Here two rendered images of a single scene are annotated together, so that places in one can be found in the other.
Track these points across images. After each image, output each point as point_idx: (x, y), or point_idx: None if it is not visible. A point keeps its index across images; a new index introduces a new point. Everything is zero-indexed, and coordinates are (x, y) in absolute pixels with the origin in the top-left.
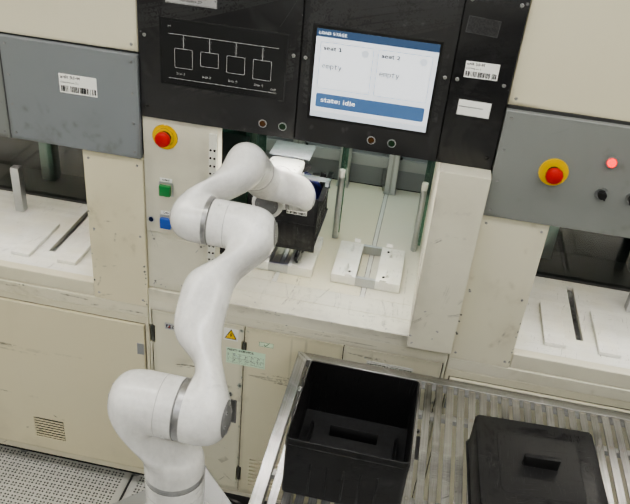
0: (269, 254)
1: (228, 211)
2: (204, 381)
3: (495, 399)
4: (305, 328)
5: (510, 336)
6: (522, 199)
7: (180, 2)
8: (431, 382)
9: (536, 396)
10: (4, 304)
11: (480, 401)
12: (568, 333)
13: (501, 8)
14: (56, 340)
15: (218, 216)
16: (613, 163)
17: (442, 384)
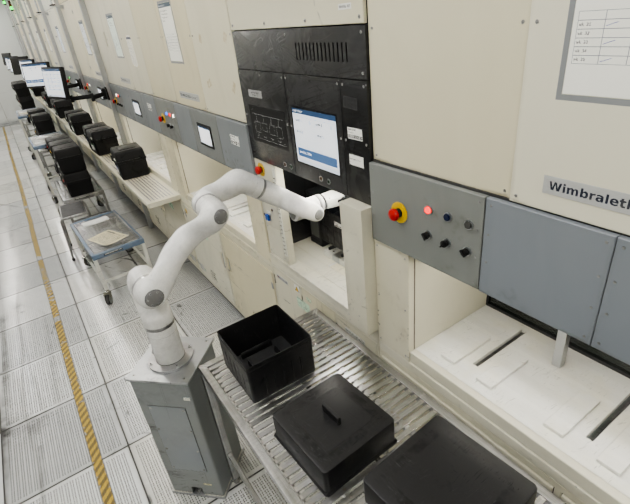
0: (215, 227)
1: (203, 200)
2: (147, 276)
3: (390, 379)
4: (319, 295)
5: (404, 337)
6: (388, 230)
7: (252, 96)
8: (364, 352)
9: (421, 391)
10: (237, 248)
11: (379, 375)
12: (472, 357)
13: (355, 89)
14: (251, 272)
15: (199, 202)
16: (427, 210)
17: (369, 356)
